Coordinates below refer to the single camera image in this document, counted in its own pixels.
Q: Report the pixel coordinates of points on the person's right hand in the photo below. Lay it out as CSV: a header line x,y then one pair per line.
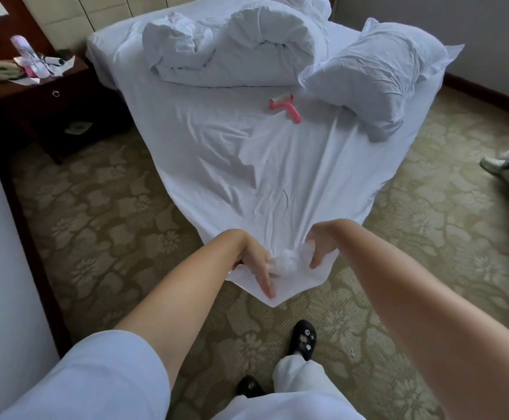
x,y
323,242

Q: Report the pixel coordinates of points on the person's left hand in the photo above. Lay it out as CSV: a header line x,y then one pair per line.
x,y
256,258

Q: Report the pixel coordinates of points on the white pillow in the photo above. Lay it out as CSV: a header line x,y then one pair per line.
x,y
302,4
377,70

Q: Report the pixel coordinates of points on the person's left forearm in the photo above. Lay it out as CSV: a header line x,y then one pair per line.
x,y
184,301

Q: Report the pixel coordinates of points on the person's right forearm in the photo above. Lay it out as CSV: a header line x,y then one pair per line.
x,y
438,328

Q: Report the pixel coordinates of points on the person's black right shoe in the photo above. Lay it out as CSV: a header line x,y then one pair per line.
x,y
303,338

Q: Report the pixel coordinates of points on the person's black shoe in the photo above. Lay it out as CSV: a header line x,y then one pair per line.
x,y
303,338
249,386

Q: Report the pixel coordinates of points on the person's black left shoe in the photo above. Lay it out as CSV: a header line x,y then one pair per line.
x,y
249,386

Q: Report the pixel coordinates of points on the person's white shirt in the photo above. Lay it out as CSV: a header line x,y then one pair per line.
x,y
97,380

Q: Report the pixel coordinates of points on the pink lint roller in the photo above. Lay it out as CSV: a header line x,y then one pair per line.
x,y
287,107

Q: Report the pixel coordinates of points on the white duvet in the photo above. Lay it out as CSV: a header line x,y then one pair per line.
x,y
237,43

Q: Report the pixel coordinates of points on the dark wooden nightstand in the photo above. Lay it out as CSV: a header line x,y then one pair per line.
x,y
44,109

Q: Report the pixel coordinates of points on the white papers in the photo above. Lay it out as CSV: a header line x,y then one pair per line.
x,y
57,67

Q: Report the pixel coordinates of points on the beige padded headboard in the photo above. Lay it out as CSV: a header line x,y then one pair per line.
x,y
106,8

